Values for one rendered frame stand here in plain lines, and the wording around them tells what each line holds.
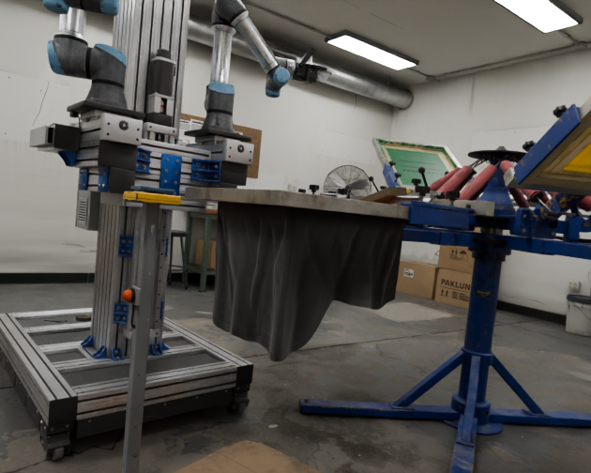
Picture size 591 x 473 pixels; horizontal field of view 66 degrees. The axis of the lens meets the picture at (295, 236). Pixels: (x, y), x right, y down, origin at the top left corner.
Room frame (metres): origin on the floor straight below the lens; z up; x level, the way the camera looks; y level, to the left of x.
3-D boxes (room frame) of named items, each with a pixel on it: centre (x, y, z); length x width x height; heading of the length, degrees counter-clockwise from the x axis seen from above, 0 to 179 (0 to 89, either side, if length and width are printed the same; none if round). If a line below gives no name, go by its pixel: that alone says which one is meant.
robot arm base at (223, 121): (2.09, 0.40, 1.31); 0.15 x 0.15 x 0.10
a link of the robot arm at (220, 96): (2.09, 0.40, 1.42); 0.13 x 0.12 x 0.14; 17
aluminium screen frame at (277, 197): (1.58, -0.09, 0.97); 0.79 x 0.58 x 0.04; 126
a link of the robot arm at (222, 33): (2.22, 0.44, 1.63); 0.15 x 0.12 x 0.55; 17
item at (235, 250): (1.41, 0.14, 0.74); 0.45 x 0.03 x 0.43; 36
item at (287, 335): (1.38, -0.17, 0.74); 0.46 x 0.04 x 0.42; 126
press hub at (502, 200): (2.21, -0.94, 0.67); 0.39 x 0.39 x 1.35
